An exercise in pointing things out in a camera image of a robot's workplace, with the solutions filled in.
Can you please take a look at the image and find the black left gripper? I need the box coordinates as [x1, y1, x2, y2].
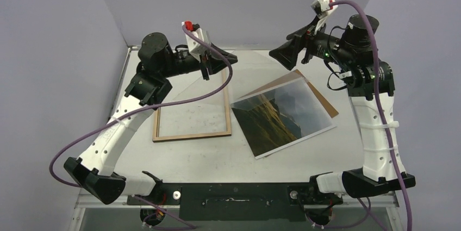
[160, 41, 238, 80]

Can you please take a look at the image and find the brown frame backing board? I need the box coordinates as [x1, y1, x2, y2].
[240, 70, 339, 118]

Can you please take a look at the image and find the clear glass pane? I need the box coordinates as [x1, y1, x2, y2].
[158, 49, 312, 138]

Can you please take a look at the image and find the landscape photo print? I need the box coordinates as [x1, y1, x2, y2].
[230, 78, 335, 159]

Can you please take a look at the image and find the wooden picture frame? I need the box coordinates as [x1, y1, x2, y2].
[152, 87, 232, 142]

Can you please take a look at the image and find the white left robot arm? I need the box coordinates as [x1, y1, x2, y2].
[64, 32, 238, 204]

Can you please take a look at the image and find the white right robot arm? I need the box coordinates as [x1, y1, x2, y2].
[269, 15, 416, 203]

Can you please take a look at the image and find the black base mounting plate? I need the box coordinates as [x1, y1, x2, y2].
[127, 182, 343, 222]

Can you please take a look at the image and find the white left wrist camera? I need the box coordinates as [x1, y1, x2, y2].
[182, 21, 211, 61]

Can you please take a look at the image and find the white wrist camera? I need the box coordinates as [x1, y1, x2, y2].
[182, 21, 211, 61]
[310, 0, 338, 19]

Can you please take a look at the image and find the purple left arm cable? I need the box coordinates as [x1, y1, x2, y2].
[49, 22, 234, 230]

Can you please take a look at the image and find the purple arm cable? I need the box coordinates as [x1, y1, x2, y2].
[49, 22, 234, 230]
[306, 0, 413, 231]

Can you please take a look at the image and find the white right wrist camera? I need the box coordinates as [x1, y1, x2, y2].
[310, 0, 338, 19]

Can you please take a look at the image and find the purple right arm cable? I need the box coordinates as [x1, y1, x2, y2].
[306, 0, 413, 231]

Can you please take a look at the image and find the aluminium rail front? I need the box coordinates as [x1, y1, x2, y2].
[74, 182, 400, 209]

